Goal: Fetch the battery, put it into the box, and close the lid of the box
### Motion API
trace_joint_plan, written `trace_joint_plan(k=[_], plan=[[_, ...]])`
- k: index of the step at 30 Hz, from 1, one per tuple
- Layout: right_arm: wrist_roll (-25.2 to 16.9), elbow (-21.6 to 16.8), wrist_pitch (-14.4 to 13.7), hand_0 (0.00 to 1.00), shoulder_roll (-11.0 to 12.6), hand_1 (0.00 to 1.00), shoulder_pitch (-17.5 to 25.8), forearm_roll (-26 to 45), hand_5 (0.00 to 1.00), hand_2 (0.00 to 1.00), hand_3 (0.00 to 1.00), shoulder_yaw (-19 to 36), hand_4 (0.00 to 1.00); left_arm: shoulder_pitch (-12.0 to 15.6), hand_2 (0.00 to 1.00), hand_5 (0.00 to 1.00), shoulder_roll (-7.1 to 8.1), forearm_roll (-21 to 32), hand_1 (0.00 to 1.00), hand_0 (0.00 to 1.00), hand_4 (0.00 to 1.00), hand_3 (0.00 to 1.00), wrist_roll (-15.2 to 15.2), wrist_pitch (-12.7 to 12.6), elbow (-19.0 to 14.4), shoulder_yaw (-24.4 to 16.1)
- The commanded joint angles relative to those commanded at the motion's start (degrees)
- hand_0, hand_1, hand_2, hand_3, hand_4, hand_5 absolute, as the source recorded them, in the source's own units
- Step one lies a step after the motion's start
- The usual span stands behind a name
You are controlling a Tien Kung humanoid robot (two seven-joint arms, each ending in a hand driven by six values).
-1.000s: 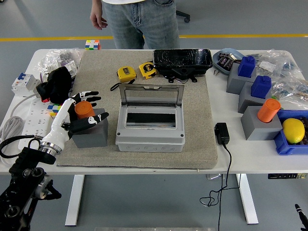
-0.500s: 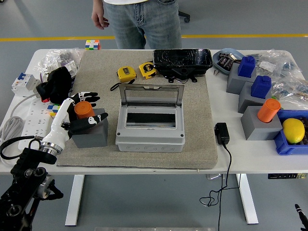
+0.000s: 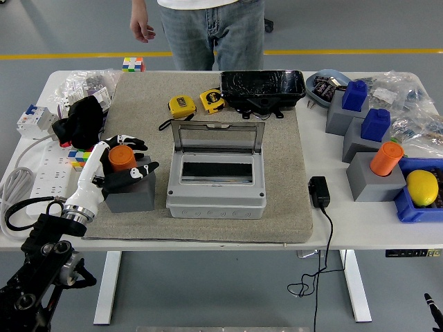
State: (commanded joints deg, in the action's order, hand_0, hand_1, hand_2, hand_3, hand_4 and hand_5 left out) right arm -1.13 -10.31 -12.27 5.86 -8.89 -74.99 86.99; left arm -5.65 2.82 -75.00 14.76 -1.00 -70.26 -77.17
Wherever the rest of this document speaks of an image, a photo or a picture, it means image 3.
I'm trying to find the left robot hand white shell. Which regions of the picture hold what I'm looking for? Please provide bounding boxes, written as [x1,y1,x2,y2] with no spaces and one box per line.
[64,134,161,217]

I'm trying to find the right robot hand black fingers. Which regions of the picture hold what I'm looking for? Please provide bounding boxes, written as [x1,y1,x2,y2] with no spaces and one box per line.
[424,293,443,332]

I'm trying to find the person's right hand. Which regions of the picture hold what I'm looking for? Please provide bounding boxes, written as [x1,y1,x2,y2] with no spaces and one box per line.
[129,15,156,44]

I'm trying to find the orange cylinder battery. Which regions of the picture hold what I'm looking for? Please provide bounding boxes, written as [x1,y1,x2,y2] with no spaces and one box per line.
[107,145,136,173]
[369,141,405,177]

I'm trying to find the grey plastic electrical box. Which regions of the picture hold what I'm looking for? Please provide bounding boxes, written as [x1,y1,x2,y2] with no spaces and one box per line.
[165,151,268,219]

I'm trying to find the smoky transparent box lid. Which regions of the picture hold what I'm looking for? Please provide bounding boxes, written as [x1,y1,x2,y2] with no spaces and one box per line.
[170,120,266,155]

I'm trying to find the blue square battery block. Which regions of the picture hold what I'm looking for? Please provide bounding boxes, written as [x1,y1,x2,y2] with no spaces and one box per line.
[361,108,392,142]
[341,80,369,112]

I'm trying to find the colourful puzzle cube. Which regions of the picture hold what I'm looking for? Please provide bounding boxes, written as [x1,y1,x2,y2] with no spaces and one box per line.
[121,57,146,73]
[67,147,96,172]

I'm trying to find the white power strip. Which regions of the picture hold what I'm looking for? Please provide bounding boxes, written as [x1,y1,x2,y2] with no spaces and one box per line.
[26,141,82,218]

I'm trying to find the grey block with round hole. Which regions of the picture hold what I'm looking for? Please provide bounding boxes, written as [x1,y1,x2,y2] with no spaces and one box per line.
[345,151,408,203]
[103,155,156,214]

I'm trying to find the black table control panel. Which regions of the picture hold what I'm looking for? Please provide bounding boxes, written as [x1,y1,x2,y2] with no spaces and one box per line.
[385,248,443,259]

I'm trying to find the person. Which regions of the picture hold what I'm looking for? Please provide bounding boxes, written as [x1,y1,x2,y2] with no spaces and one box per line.
[129,0,266,72]

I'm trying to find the grey-brown mat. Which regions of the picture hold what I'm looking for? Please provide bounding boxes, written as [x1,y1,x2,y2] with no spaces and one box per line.
[75,71,314,244]

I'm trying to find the clear bag of parts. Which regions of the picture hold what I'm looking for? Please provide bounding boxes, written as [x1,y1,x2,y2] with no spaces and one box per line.
[358,70,435,115]
[387,100,443,158]
[48,68,121,118]

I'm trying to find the white table leg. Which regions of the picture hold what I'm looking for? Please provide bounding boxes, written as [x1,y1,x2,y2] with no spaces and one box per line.
[338,249,373,323]
[93,250,122,326]

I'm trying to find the white circuit breaker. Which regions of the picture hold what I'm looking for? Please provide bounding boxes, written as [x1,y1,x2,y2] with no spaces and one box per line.
[16,104,59,140]

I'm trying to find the blue plastic bin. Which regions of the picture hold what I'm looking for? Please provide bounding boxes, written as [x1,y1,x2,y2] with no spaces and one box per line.
[393,157,443,224]

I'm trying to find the yellow lemon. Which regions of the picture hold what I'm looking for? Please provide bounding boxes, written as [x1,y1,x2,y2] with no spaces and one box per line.
[405,169,440,208]

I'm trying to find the black plastic tray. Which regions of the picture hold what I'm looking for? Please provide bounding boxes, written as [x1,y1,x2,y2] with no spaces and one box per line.
[220,69,307,120]

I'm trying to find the black power adapter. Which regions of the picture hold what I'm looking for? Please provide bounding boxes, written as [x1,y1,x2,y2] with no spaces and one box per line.
[308,176,331,208]

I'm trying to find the grey block with square hole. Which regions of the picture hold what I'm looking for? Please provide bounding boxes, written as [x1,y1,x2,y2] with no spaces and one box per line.
[341,116,392,164]
[325,90,370,136]

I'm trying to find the light blue dish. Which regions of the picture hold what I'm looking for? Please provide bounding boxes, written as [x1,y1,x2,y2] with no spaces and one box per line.
[305,68,352,110]

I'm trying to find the yellow tape measure with strap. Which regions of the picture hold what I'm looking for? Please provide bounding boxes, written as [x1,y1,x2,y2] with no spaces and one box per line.
[158,95,197,131]

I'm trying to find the black adapter cord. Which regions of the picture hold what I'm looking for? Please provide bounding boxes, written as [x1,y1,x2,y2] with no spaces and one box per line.
[287,205,347,332]

